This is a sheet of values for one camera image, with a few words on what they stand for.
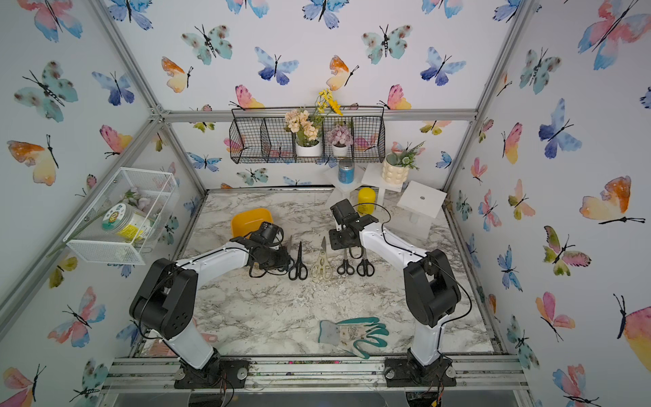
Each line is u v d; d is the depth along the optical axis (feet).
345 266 3.16
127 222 2.08
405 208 3.13
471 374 2.45
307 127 2.64
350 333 2.65
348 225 2.19
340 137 2.91
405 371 2.41
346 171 3.21
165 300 1.53
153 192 2.65
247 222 3.60
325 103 2.71
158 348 2.58
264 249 2.37
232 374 2.40
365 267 3.15
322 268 3.13
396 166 2.83
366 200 3.42
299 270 3.14
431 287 1.57
